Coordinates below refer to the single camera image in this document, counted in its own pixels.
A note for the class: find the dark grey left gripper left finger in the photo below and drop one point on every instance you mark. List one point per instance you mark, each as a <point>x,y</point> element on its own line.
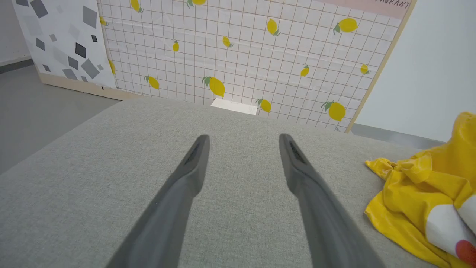
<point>174,201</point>

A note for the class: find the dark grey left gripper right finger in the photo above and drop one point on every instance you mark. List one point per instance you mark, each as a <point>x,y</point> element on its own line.
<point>319,208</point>

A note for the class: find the yellow printed t-shirt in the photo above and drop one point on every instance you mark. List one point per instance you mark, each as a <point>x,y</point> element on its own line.
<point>409,186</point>

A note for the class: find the small white flat box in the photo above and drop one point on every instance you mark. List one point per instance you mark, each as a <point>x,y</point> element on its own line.
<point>235,107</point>

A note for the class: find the lemon print grid backdrop panel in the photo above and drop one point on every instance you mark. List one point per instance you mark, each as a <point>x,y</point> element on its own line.
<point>253,56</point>

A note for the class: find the grey terrazzo pattern backdrop panel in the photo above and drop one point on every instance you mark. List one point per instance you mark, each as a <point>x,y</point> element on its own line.
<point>63,41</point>

